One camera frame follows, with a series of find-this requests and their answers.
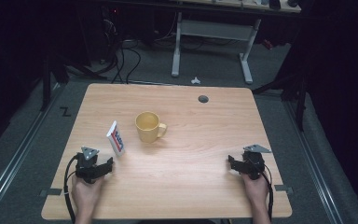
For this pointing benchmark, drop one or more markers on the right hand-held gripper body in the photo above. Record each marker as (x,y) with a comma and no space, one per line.
(254,161)

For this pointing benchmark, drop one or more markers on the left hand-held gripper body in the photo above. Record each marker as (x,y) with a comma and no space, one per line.
(86,166)

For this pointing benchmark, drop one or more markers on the white toothpaste tube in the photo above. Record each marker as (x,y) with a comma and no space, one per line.
(117,140)

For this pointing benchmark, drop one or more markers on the yellow mug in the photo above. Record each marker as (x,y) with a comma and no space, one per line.
(149,129)

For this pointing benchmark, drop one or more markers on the person's left hand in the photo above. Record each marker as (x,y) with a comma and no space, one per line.
(85,193)

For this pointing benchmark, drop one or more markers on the person's right hand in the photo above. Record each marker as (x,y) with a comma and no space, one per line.
(256,189)

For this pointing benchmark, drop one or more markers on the grey tape piece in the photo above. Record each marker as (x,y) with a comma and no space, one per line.
(283,188)
(51,192)

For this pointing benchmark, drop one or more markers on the grey table grommet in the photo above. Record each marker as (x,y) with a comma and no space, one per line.
(203,99)

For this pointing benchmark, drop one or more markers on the black metal stand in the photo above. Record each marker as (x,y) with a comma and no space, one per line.
(46,84)
(300,102)

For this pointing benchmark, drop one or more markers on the white scrap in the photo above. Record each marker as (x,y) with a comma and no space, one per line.
(195,81)

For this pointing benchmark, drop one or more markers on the small red object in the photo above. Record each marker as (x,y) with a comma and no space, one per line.
(268,44)

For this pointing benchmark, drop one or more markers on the white-framed desk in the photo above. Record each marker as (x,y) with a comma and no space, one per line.
(214,29)

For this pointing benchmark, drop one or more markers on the metal floor rail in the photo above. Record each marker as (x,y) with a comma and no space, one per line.
(18,155)
(315,168)

